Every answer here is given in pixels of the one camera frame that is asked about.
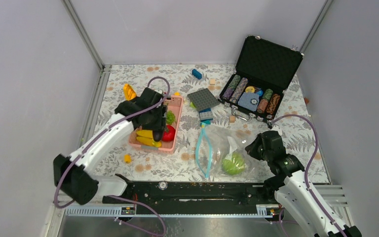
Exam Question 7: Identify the poker chip on table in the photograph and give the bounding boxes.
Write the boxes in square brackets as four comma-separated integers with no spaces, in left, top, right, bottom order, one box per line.
[158,181,168,190]

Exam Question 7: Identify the purple fake eggplant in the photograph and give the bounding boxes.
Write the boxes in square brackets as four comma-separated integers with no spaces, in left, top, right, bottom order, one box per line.
[152,130,164,142]

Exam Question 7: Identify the green fake cabbage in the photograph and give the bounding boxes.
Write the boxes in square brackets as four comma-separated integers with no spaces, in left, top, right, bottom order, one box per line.
[222,152,246,175]

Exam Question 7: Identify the red fake apple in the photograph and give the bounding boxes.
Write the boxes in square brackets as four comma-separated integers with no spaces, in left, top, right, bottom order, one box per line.
[162,125,176,142]

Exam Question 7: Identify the yellow fake banana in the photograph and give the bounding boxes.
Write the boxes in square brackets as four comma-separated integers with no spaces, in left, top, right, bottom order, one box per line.
[136,130,162,148]

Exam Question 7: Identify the black poker chip case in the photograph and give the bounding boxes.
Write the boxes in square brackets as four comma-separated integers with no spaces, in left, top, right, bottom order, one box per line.
[218,36,303,123]

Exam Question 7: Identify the yellow toy block stack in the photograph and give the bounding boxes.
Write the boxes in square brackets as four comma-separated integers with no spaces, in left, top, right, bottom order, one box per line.
[123,84,137,101]

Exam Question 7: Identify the pink plastic basket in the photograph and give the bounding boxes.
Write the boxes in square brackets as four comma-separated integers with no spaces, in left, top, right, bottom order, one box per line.
[129,95,184,155]

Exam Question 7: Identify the grey lego brick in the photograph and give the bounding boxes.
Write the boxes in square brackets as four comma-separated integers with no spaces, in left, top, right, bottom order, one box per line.
[199,109,214,121]

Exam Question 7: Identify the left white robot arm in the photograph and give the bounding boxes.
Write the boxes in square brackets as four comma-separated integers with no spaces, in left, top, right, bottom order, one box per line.
[53,87,167,208]

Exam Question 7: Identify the blue toy brick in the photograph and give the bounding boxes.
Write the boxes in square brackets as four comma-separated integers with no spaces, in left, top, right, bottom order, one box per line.
[191,69,202,79]

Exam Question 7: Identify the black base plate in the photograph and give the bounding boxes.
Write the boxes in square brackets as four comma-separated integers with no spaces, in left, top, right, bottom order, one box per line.
[102,180,282,218]

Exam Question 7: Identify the green fake grapes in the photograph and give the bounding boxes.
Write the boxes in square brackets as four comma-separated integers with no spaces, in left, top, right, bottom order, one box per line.
[166,111,176,125]

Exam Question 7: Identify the small yellow toy piece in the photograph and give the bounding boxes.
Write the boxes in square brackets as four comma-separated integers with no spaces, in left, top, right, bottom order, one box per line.
[123,154,132,164]

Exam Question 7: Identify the grey lego baseplate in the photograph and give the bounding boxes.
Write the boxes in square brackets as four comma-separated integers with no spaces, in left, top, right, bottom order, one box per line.
[188,88,220,112]

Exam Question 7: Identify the clear zip top bag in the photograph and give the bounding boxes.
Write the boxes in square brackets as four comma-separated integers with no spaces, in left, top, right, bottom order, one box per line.
[195,122,256,182]

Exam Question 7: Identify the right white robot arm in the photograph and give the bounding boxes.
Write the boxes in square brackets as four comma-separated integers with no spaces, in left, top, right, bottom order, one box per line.
[245,130,362,237]

